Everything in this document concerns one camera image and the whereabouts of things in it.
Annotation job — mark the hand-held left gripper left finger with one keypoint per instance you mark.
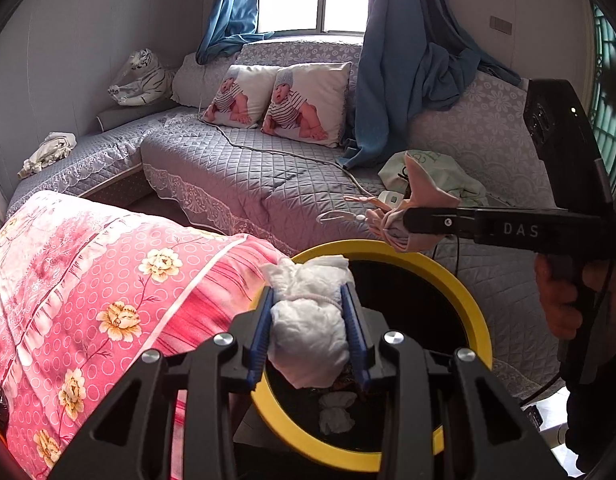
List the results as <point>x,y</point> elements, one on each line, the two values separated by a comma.
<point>260,340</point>

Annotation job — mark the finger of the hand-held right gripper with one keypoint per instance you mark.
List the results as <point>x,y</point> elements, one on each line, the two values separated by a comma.
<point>438,222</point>

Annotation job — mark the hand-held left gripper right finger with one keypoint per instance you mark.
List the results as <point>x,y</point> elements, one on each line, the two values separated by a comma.
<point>355,330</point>

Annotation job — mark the pink cloth garment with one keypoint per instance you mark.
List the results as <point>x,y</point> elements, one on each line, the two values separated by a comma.
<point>423,190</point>

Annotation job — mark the white cloth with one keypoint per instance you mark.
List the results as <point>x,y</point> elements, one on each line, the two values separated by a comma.
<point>308,325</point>

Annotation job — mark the yellow rimmed trash bin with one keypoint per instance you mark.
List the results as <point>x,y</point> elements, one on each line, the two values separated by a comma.
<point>438,272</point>

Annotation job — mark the white tissue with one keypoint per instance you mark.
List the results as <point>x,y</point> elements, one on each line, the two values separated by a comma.
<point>338,412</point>

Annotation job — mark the person's right forearm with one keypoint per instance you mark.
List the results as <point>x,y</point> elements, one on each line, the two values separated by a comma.
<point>600,420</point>

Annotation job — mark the person's right hand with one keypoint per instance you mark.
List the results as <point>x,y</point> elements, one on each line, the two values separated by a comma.
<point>555,305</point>

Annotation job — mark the pale green cloth bag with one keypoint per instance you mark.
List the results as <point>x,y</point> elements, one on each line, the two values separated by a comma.
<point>458,172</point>

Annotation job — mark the grey quilted sofa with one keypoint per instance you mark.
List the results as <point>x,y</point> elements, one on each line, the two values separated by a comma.
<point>238,180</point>

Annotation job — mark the grey blue curtain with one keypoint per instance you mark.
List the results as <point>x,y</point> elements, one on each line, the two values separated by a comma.
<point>413,60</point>

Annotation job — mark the baby print pillow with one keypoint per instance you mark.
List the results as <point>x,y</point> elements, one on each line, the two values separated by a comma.
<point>238,97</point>
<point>308,105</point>

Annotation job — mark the pink floral blanket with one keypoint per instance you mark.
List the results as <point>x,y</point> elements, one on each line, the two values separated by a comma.
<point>88,285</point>

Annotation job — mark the grey bolster pillow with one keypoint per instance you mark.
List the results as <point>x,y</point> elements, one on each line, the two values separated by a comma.
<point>133,117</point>

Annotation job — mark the grey floral cushion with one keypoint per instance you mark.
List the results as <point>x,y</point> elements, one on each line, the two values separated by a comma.
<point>198,80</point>

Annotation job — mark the cream crumpled clothes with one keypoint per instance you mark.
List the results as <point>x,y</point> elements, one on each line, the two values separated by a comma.
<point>48,155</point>

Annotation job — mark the white tiger plush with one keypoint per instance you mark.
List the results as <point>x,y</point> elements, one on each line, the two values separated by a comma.
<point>145,77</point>

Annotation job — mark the bright blue curtain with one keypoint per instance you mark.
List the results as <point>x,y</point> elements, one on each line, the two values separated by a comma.
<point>228,15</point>

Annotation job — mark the wall switch panel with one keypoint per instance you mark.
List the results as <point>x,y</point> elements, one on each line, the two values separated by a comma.
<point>500,25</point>

